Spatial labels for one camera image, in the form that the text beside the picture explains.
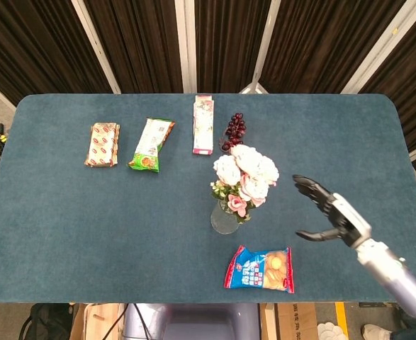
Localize green white snack bag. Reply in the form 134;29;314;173
128;118;176;174

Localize light wooden crate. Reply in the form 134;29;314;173
69;303;125;340

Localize pink artificial flower bouquet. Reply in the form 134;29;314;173
210;144;280;224

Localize black bag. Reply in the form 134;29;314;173
19;303;79;340

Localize blue felt table cloth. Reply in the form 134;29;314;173
0;93;416;305

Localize clear textured glass vase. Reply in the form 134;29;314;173
210;200;246;235

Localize dark red artificial grapes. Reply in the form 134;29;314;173
218;112;247;152

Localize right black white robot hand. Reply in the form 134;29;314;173
291;174;373;248

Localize white sneaker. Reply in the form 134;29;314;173
361;324;395;340

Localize purple grey robot base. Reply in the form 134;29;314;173
122;303;262;340

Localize blue biscuit snack bag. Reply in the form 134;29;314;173
223;244;296;295

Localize pink floral tissue pack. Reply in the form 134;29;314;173
192;94;215;156

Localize person leg dark trousers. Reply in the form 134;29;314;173
391;313;416;340

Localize beige red-print wrapped pack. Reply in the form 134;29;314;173
84;122;121;169

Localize brown cardboard box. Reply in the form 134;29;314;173
260;303;319;340

